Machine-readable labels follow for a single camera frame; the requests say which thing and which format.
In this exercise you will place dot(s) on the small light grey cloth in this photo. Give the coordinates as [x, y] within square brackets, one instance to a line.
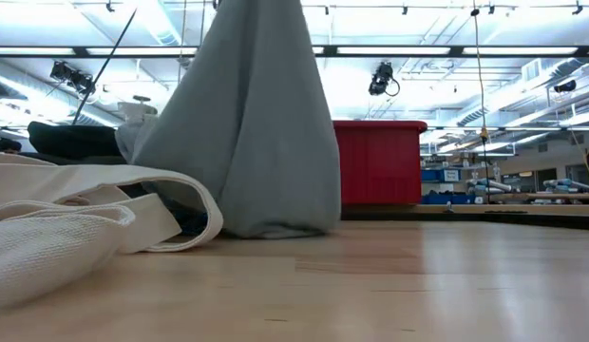
[256, 142]

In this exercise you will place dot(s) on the black garment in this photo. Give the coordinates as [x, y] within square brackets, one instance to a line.
[71, 140]

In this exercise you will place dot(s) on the red plastic laundry bin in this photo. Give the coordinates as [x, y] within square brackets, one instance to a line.
[380, 161]

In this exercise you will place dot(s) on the blue storage bin shelf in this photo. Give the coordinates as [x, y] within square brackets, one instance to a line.
[439, 176]

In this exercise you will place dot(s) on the background wooden table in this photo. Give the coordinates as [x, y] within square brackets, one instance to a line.
[513, 209]

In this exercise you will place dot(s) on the black ceiling-mounted device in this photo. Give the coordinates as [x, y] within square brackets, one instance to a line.
[69, 73]

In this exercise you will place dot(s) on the white canvas tote bag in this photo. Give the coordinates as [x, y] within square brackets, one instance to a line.
[47, 252]

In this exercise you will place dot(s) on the blue background device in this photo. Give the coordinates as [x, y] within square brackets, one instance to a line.
[565, 183]

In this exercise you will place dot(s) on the dark dome ceiling fixture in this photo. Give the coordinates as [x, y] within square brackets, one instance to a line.
[565, 86]

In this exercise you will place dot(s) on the black overhead camera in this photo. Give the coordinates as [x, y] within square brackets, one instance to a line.
[382, 78]

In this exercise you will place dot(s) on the black aluminium rig frame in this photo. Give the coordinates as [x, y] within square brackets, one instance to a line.
[458, 51]

